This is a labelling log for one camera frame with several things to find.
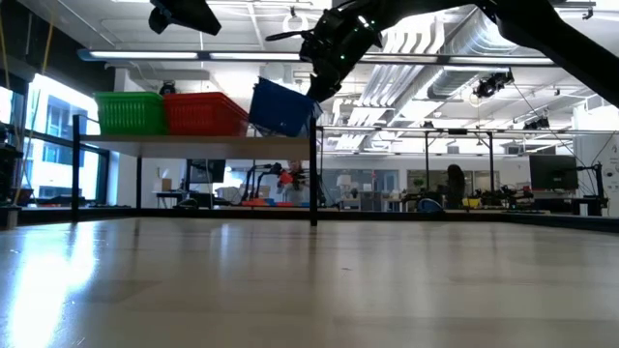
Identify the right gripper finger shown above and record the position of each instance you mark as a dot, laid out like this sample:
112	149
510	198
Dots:
323	89

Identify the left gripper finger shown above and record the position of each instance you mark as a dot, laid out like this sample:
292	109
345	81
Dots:
191	14

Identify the blue plastic basket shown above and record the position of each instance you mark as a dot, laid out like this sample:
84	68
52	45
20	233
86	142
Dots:
280	108

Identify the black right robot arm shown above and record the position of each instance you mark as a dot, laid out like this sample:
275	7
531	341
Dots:
532	24

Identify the long LED light bar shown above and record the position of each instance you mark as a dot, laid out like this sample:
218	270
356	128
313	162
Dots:
193	55

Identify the round white pendant lamp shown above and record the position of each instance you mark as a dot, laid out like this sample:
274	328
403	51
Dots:
295	21

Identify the white ceiling unit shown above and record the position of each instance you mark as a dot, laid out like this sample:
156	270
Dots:
275	71

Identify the round black ceiling speaker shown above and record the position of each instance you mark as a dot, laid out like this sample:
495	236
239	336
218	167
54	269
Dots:
167	88

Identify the person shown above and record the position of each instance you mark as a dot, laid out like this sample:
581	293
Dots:
294	181
454	186

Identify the black monitor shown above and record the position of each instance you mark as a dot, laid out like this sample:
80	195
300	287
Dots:
552	171
207	170

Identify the black ceiling track light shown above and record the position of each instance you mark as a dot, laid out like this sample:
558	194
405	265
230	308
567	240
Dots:
491	86
537	124

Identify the blue chair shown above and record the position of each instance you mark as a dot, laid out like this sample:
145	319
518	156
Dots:
429	207

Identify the small cardboard box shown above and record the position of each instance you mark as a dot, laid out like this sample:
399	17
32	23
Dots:
167	184

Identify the black background rig frame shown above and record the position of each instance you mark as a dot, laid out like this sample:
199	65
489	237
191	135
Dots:
427	159

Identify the wooden shelf with black frame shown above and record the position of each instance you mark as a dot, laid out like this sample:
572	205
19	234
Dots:
193	146

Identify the silver ceiling duct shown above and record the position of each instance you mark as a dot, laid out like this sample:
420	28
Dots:
479	43

